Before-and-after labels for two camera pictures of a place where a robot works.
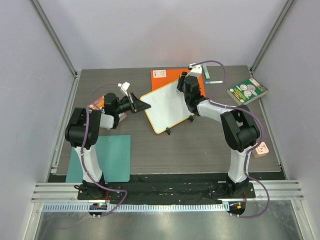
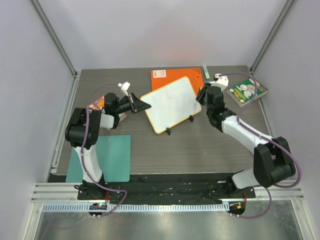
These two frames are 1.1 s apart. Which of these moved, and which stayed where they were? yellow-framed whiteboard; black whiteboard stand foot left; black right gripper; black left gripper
Moved: black right gripper
Stayed: yellow-framed whiteboard; black left gripper; black whiteboard stand foot left
